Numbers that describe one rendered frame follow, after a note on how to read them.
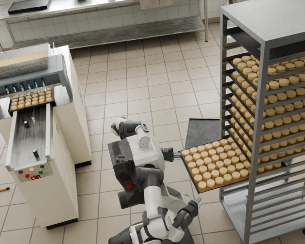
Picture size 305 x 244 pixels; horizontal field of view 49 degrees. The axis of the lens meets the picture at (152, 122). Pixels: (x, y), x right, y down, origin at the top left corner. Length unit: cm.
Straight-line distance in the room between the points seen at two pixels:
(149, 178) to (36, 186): 127
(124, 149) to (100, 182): 154
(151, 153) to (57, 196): 123
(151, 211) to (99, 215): 158
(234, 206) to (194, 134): 114
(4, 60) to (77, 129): 90
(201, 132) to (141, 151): 193
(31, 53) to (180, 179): 183
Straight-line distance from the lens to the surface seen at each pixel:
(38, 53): 320
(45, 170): 267
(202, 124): 391
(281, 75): 179
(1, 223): 357
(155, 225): 169
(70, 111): 321
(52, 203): 299
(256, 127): 187
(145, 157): 190
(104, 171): 357
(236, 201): 300
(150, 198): 172
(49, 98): 316
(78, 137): 340
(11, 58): 324
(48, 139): 272
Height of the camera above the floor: 252
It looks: 39 degrees down
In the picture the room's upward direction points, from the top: 9 degrees counter-clockwise
